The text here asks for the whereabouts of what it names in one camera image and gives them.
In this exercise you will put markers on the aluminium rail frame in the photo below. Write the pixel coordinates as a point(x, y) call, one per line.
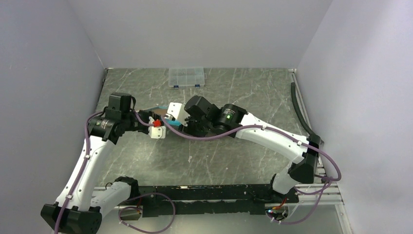
point(313, 195)

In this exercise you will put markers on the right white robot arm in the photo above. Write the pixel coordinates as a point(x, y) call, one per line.
point(301, 151)

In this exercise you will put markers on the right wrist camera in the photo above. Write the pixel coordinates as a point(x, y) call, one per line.
point(176, 111)

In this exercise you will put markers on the clear plastic organizer box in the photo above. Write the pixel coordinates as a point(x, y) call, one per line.
point(192, 77)

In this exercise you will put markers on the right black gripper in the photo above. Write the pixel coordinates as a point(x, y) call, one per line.
point(189, 130)

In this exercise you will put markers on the black mounting base bar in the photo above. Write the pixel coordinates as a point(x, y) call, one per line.
point(254, 199)

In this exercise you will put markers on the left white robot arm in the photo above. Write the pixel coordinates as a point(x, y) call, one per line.
point(75, 210)

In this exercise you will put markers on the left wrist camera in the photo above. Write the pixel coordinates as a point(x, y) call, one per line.
point(157, 130)

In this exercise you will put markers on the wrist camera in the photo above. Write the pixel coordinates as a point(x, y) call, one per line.
point(157, 130)
point(176, 111)

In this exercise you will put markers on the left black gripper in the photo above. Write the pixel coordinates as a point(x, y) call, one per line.
point(147, 114)

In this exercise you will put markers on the wooden picture frame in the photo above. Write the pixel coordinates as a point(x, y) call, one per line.
point(158, 111)

